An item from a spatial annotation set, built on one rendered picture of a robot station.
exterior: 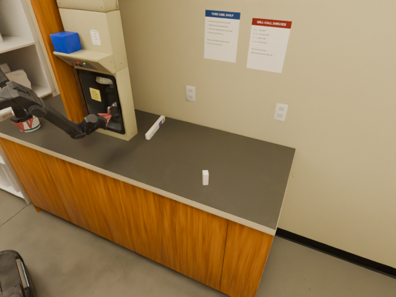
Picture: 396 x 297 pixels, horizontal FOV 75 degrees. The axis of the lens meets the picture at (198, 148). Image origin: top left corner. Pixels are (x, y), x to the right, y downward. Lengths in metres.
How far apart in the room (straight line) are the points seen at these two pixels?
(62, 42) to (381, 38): 1.59
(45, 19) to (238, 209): 1.43
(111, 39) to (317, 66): 1.12
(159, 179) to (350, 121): 1.14
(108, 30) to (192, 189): 0.93
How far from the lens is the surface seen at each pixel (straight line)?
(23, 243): 2.71
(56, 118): 1.36
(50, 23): 1.77
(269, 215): 1.32
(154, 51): 1.92
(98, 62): 1.48
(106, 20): 1.52
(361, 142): 1.81
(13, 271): 2.26
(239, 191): 1.40
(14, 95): 1.17
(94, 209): 2.08
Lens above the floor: 1.93
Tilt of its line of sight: 36 degrees down
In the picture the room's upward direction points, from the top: 1 degrees clockwise
